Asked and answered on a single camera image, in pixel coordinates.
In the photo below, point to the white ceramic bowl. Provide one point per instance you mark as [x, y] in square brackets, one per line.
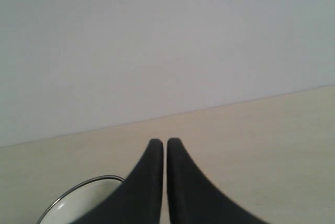
[86, 200]

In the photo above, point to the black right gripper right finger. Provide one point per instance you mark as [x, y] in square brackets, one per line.
[192, 197]

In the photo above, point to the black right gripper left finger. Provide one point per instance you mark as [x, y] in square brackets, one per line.
[138, 199]

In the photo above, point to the stainless steel bowl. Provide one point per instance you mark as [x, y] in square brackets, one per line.
[78, 186]

